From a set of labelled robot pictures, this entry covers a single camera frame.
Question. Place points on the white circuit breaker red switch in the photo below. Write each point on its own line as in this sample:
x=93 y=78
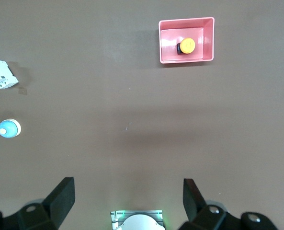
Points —
x=1 y=74

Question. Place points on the yellow push button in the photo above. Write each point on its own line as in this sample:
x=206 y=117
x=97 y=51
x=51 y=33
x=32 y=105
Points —
x=187 y=45

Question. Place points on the pink plastic bin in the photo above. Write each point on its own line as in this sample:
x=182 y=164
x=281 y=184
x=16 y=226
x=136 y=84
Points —
x=186 y=40

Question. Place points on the blue dome bell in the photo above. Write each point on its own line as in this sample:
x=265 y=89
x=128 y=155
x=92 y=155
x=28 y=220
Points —
x=9 y=128

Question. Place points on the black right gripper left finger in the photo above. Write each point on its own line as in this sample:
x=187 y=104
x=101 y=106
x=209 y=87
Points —
x=58 y=203

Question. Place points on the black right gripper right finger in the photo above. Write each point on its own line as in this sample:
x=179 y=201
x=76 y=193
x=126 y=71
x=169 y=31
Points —
x=194 y=203

